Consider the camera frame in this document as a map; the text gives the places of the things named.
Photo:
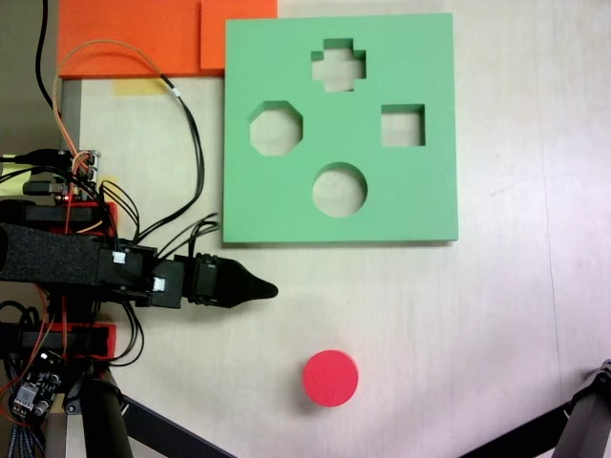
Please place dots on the small black converter board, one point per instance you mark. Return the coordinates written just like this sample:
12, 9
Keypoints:
35, 391

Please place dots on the green shape sorter board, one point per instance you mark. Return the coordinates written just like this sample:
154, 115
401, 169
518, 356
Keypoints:
420, 200

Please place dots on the red cylinder block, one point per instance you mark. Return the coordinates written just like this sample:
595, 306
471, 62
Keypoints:
330, 379

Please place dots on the red base clamp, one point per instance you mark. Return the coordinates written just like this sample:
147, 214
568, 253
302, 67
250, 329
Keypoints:
102, 341
111, 217

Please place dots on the large orange foam block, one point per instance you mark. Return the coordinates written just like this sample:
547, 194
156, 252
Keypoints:
129, 33

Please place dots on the thick black tripod leg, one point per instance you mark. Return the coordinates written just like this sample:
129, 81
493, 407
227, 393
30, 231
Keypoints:
102, 420

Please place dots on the thin black tripod strut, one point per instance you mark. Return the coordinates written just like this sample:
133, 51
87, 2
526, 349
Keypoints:
167, 431

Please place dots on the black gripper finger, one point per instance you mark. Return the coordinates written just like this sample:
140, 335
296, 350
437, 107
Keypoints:
241, 285

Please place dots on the motor controller circuit board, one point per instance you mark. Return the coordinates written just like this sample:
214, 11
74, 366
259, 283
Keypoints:
83, 172

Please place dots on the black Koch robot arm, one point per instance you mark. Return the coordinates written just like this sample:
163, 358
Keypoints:
57, 260

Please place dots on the yellow tape strip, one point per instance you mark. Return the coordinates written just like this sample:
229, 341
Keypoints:
136, 87

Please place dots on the yellow sticky note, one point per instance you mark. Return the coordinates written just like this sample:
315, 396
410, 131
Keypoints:
12, 183

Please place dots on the black grey tripod leg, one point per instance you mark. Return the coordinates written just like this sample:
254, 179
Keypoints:
580, 415

